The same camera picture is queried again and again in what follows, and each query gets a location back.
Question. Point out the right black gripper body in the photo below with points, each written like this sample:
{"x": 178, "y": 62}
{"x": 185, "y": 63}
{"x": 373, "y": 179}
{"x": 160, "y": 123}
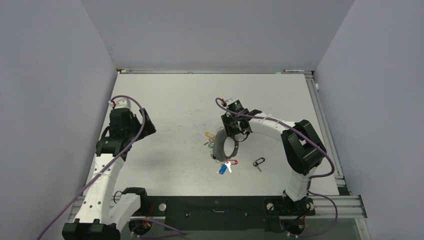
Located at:
{"x": 232, "y": 126}

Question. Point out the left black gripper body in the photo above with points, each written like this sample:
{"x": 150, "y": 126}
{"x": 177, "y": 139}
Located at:
{"x": 133, "y": 130}

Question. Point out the yellow key tag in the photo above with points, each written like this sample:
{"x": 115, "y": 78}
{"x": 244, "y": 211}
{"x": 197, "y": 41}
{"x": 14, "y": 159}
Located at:
{"x": 209, "y": 135}

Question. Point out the red key tag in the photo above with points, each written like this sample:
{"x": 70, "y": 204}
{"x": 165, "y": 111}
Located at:
{"x": 232, "y": 162}

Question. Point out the blue key tag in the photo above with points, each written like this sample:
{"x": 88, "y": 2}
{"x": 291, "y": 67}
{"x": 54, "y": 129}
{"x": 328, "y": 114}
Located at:
{"x": 222, "y": 169}

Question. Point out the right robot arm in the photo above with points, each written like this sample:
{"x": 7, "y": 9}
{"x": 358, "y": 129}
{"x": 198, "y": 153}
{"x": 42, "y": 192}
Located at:
{"x": 304, "y": 150}

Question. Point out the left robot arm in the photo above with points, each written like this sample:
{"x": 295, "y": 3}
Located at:
{"x": 96, "y": 219}

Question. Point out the loose key black tag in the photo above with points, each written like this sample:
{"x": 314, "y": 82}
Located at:
{"x": 257, "y": 163}

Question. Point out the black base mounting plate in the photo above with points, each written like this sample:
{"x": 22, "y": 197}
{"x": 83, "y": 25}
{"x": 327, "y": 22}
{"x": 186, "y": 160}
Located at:
{"x": 225, "y": 213}

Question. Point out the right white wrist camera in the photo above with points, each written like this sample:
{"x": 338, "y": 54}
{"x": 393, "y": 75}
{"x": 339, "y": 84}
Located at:
{"x": 232, "y": 104}

